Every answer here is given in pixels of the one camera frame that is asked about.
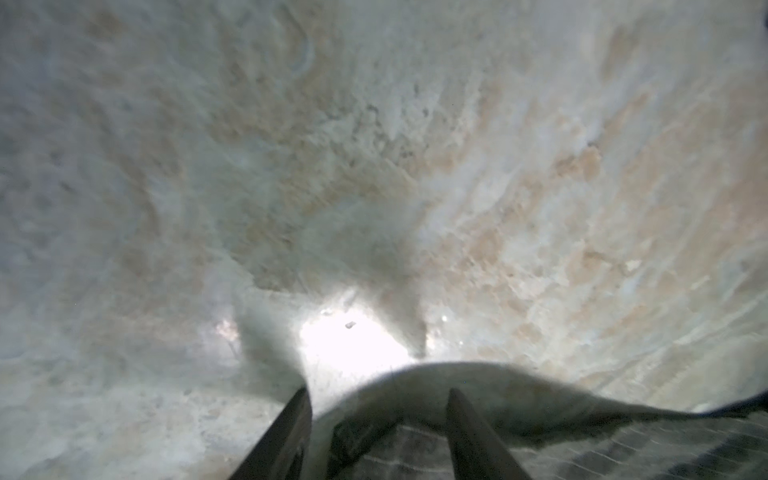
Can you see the dark grey pinstriped shirt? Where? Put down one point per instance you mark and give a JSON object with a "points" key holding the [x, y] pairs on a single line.
{"points": [[394, 428]]}

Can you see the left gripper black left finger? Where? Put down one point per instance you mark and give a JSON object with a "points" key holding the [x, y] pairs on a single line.
{"points": [[279, 454]]}

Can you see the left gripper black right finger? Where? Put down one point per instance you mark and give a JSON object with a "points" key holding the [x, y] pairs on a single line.
{"points": [[477, 452]]}

